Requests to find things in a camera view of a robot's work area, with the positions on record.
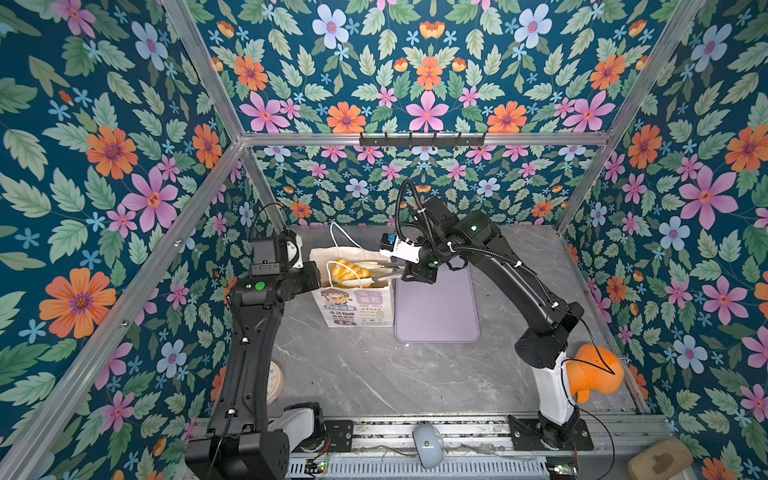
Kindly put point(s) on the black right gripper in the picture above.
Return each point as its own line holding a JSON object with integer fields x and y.
{"x": 414, "y": 272}

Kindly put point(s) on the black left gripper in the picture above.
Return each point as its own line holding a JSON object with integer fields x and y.
{"x": 313, "y": 274}

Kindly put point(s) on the metal tongs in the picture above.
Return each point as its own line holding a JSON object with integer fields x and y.
{"x": 380, "y": 271}

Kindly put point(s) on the twisted bread top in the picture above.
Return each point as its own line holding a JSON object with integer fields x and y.
{"x": 346, "y": 274}

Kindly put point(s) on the white paper bag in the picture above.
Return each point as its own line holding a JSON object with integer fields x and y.
{"x": 369, "y": 306}

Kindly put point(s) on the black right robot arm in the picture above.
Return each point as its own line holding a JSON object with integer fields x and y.
{"x": 475, "y": 239}

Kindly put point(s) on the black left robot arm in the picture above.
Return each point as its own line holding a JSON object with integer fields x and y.
{"x": 241, "y": 442}

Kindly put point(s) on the purple cutting mat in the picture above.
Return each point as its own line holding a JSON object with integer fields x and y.
{"x": 441, "y": 313}

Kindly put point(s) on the round beige clock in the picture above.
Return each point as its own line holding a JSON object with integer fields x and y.
{"x": 276, "y": 382}

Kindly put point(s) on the black hook rack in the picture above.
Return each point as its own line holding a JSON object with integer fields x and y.
{"x": 411, "y": 139}

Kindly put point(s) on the orange plush toy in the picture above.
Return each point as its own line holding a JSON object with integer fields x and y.
{"x": 594, "y": 369}

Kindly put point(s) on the tan sponge block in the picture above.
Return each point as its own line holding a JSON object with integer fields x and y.
{"x": 662, "y": 460}

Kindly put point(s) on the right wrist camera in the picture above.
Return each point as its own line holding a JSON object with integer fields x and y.
{"x": 393, "y": 247}

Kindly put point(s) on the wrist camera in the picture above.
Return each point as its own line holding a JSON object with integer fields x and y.
{"x": 393, "y": 247}
{"x": 293, "y": 246}

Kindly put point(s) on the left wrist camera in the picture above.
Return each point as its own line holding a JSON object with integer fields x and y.
{"x": 293, "y": 246}

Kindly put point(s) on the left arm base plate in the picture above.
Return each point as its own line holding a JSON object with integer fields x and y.
{"x": 340, "y": 435}

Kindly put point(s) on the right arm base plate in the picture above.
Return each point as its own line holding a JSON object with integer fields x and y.
{"x": 540, "y": 433}

